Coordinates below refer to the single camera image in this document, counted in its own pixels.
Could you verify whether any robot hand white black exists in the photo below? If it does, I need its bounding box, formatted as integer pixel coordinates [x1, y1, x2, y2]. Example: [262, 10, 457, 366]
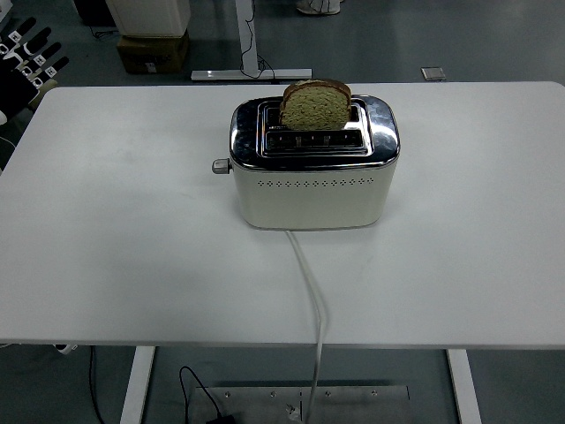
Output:
[0, 16, 71, 127]

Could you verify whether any white chrome toaster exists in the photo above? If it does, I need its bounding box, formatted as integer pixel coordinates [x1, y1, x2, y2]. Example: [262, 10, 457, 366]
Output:
[211, 95, 401, 231]

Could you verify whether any black box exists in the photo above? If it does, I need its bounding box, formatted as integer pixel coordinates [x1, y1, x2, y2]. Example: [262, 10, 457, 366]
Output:
[73, 0, 117, 27]

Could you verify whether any brown cardboard box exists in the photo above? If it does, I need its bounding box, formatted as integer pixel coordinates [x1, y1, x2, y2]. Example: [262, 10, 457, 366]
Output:
[117, 29, 192, 75]

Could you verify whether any white cabinet on box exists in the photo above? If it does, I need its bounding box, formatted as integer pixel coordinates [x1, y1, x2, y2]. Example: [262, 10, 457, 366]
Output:
[105, 0, 192, 38]

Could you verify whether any white desk leg stand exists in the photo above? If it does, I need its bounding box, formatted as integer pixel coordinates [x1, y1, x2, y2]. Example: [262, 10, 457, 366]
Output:
[191, 0, 313, 83]

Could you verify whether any brown bread slice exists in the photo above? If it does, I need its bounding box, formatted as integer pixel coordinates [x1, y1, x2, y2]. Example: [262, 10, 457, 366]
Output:
[278, 78, 353, 132]

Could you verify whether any person's foot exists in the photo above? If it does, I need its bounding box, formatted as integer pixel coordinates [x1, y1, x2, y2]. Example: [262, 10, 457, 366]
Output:
[296, 0, 344, 16]

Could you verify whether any white table leg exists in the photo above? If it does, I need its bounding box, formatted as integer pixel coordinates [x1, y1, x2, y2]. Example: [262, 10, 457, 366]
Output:
[445, 349, 483, 424]
[118, 345, 156, 424]

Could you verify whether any grey metal plate with screws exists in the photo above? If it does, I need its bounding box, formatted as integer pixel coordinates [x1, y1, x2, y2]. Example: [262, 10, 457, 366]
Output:
[185, 384, 411, 424]

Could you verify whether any black floor cable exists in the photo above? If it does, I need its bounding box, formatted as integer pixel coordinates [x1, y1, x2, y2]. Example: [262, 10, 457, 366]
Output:
[89, 25, 120, 41]

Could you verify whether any black cable on desk leg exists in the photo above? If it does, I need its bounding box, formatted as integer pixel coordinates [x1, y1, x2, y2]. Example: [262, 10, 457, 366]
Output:
[239, 0, 277, 83]

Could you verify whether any thin black hanging cable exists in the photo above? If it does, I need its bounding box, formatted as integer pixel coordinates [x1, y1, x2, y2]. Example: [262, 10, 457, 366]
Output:
[87, 345, 107, 424]

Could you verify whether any white toaster power cable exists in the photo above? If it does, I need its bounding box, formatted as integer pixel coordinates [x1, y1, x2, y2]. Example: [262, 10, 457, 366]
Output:
[283, 229, 328, 424]

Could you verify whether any black cable with adapter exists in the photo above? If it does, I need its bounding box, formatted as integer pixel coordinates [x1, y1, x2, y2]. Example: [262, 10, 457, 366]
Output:
[178, 365, 237, 424]

